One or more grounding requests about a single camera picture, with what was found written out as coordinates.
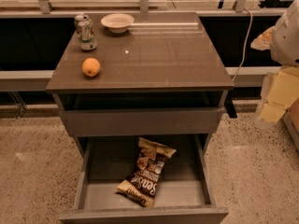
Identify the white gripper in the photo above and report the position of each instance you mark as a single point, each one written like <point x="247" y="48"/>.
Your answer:
<point x="287" y="42"/>

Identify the brown chip bag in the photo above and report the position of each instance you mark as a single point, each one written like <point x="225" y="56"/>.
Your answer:
<point x="141" y="185"/>

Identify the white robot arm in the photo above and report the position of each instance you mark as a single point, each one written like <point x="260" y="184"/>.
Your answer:
<point x="284" y="49"/>

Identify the grey drawer cabinet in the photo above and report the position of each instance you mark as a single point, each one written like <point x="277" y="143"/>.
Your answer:
<point x="164" y="61"/>

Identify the closed top drawer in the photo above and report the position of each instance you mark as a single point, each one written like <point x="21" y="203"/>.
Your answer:
<point x="82" y="123"/>

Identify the open middle drawer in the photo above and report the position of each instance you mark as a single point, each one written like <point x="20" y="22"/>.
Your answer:
<point x="182" y="197"/>

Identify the cardboard box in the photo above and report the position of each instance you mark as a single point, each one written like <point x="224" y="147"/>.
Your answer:
<point x="294" y="114"/>

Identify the white bowl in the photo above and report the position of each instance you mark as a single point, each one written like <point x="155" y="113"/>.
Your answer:
<point x="117" y="23"/>

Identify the orange fruit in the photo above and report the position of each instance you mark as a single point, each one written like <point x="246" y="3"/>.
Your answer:
<point x="91" y="67"/>

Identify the crushed soda can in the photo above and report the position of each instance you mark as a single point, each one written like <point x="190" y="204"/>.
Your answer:
<point x="86" y="35"/>

